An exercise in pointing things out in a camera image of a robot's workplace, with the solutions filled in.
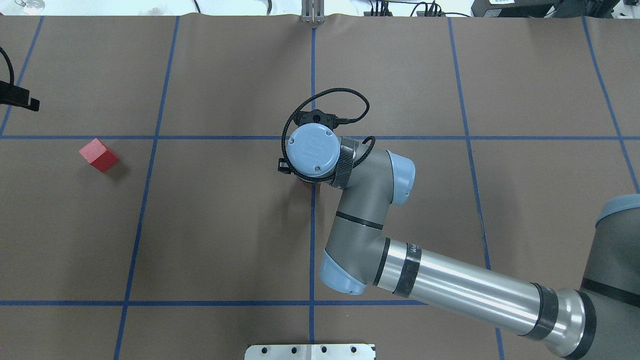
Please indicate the aluminium frame post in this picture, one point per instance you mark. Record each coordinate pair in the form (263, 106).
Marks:
(313, 12)

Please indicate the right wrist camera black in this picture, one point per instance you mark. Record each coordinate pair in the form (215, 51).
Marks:
(315, 116)

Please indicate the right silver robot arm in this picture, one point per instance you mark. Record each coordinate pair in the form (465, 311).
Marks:
(526, 208)

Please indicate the red cube far side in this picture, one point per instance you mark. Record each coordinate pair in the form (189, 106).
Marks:
(99, 155)

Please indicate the black box white label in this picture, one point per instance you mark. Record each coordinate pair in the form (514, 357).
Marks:
(511, 8)

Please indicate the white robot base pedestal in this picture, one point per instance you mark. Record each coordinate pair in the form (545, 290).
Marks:
(327, 351)

